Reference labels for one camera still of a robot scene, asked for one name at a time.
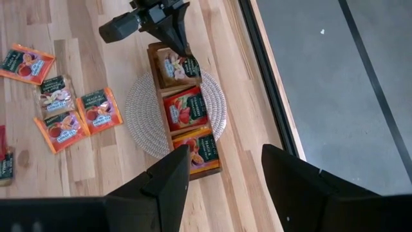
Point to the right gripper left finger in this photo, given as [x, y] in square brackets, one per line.
[172, 187]

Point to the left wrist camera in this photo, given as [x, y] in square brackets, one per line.
[119, 27]

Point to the wooden three-compartment tea box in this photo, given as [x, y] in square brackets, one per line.
[154, 64]

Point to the orange peach tea packet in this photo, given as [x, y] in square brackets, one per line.
[206, 151]
[99, 109]
[62, 130]
[27, 62]

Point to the white round plate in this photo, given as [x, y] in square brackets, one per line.
[141, 112]

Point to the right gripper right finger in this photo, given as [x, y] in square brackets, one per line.
[289, 187]

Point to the black aluminium table frame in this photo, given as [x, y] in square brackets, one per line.
[267, 80]

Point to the beige vanilla tea packet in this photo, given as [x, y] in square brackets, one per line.
[54, 96]
[5, 167]
[178, 69]

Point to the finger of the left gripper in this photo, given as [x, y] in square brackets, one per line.
[185, 29]
[170, 29]

